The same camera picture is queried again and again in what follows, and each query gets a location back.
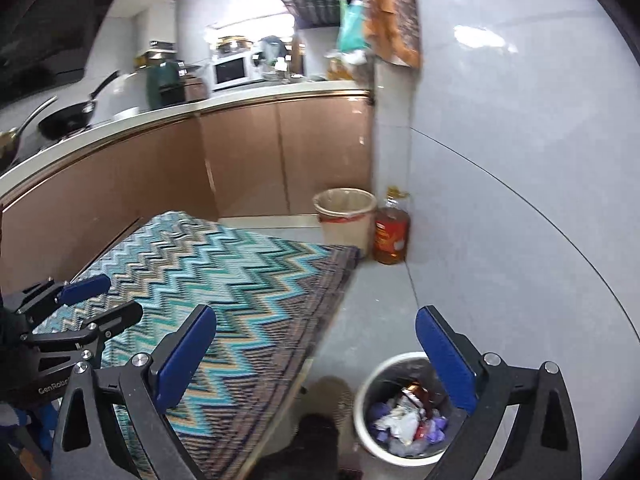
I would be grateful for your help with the clear plastic bag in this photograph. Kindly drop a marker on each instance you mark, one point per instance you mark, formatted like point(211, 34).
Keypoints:
point(410, 447)

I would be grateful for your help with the white microwave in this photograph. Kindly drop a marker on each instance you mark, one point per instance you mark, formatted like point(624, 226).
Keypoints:
point(230, 72)

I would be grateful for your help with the white countertop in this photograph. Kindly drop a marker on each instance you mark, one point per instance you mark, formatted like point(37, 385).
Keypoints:
point(275, 91)

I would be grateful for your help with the blue clear kettle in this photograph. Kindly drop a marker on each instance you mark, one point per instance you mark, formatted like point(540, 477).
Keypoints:
point(272, 50)

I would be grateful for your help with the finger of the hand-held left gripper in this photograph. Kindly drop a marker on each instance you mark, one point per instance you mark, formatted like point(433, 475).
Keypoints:
point(120, 317)
point(85, 287)

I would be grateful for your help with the black frying pan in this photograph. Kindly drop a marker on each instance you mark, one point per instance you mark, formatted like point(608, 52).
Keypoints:
point(65, 120)

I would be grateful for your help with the small purple wrapper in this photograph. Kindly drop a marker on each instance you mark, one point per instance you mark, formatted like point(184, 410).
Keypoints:
point(437, 427)

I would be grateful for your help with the black range hood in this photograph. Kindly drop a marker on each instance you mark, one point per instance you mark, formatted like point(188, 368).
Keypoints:
point(45, 35)

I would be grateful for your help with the white plastic bag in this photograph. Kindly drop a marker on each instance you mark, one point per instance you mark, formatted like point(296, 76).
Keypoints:
point(350, 56)

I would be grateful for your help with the cooking oil bottle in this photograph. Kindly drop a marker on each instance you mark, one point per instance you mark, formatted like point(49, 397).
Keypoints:
point(390, 240)

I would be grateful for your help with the teal plastic bag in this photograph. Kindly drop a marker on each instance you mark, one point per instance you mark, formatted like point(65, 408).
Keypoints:
point(352, 25)

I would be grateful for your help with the yellow jar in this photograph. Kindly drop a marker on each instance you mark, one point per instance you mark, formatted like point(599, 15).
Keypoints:
point(340, 70)

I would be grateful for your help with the white trash bin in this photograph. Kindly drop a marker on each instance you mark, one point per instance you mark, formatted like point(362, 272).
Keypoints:
point(362, 420)

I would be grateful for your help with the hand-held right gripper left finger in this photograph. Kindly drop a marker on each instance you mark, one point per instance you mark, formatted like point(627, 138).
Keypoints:
point(185, 355)

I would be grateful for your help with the brown wrapper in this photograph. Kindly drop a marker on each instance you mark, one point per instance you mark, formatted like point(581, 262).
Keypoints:
point(417, 392)

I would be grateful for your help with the brown kitchen cabinet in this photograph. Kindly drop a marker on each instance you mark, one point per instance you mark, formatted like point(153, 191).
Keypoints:
point(240, 160)

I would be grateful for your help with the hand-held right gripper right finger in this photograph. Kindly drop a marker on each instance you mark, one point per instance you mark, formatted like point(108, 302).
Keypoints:
point(445, 355)

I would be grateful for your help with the red clear wrapper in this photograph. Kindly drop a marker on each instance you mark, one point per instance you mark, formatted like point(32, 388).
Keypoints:
point(422, 430)

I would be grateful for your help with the brown canister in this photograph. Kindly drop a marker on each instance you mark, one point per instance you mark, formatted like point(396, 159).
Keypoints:
point(195, 87)

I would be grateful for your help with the dark green appliance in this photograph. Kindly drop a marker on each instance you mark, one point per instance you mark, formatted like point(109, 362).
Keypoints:
point(165, 85)

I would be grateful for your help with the orange patterned cloth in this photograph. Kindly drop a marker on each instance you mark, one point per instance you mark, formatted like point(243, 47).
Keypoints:
point(392, 10)

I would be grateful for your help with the person's left hand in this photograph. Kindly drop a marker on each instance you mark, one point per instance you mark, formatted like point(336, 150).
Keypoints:
point(45, 420)

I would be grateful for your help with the zigzag patterned cloth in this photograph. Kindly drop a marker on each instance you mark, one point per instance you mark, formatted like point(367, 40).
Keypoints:
point(225, 270)

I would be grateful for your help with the glass pot with gold rim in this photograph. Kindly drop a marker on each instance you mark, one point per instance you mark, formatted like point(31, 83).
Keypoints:
point(232, 46)

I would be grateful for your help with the beige bin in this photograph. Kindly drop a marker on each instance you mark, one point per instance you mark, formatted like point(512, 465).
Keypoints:
point(345, 235)

